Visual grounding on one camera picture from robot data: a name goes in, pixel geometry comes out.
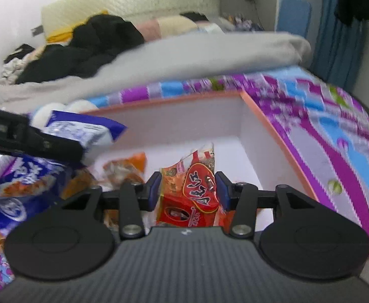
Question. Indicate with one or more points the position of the yellow red snack packet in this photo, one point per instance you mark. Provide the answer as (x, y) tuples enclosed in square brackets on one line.
[(121, 172)]

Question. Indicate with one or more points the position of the grey blanket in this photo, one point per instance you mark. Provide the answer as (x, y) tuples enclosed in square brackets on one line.
[(203, 56)]

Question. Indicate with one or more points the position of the bedside clutter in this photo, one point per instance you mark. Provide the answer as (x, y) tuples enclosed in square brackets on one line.
[(241, 22)]

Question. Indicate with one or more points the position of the blue white snack packet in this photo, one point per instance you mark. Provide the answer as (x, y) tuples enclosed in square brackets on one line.
[(83, 132)]

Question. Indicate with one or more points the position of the beige pink pillow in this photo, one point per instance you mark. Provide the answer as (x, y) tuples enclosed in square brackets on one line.
[(168, 26)]

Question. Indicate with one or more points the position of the purple snack packet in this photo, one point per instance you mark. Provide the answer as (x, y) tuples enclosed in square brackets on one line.
[(23, 189)]

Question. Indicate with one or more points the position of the pink cardboard box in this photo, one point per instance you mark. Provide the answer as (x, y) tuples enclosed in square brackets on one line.
[(203, 120)]

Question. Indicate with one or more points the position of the purple floral printed bedsheet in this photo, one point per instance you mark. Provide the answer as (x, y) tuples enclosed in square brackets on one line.
[(329, 151)]

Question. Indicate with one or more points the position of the blue chair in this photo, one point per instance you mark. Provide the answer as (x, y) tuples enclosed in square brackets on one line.
[(294, 15)]

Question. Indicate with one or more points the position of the grey wall switch panel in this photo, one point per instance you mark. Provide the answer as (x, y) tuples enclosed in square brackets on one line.
[(37, 30)]

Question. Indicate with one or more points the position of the pile of clothes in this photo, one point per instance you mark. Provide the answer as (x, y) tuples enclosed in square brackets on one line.
[(15, 63)]

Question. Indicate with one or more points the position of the cream pillow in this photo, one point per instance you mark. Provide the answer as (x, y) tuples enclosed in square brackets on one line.
[(134, 0)]

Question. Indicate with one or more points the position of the black clothing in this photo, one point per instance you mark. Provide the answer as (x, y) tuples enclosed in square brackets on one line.
[(86, 47)]

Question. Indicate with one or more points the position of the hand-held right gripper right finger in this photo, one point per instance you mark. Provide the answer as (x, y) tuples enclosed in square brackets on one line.
[(224, 192)]

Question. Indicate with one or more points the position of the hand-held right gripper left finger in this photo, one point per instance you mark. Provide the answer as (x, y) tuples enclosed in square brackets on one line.
[(154, 192)]

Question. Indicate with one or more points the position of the dark cloth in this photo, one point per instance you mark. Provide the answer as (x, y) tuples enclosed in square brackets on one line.
[(193, 16)]

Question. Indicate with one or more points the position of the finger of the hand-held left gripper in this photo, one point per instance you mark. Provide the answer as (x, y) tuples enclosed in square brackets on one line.
[(55, 148)]

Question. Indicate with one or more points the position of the blue curtain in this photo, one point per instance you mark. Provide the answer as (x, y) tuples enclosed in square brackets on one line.
[(339, 47)]

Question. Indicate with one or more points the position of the yellow pillow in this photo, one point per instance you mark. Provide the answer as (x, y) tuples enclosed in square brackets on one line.
[(61, 34)]

